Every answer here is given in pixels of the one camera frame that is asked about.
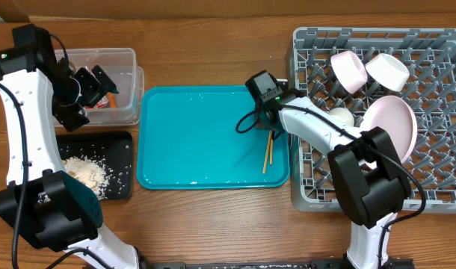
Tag orange carrot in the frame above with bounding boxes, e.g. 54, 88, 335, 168
105, 92, 117, 108

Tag red snack wrapper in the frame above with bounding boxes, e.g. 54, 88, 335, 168
84, 66, 110, 110

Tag wooden chopstick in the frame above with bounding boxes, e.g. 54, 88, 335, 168
262, 130, 272, 174
268, 131, 274, 165

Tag small white cup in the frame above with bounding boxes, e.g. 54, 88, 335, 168
328, 108, 354, 127

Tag rice and peanut shells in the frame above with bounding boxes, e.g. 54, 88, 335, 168
59, 144, 133, 201

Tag large pink plate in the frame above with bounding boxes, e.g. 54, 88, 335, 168
360, 96, 417, 164

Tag white bowl with food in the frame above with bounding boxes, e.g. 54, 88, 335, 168
365, 53, 410, 92

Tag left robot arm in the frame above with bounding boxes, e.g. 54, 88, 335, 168
0, 45, 148, 268

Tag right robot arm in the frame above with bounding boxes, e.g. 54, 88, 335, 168
254, 92, 413, 268

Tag grey dishwasher rack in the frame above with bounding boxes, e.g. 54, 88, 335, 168
288, 27, 456, 214

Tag clear plastic bin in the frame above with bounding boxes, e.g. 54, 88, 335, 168
53, 48, 144, 131

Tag black tray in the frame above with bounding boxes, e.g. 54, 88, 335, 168
57, 131, 134, 200

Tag teal serving tray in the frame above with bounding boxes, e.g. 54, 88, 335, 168
136, 85, 290, 190

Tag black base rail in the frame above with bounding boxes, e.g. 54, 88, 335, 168
138, 256, 416, 269

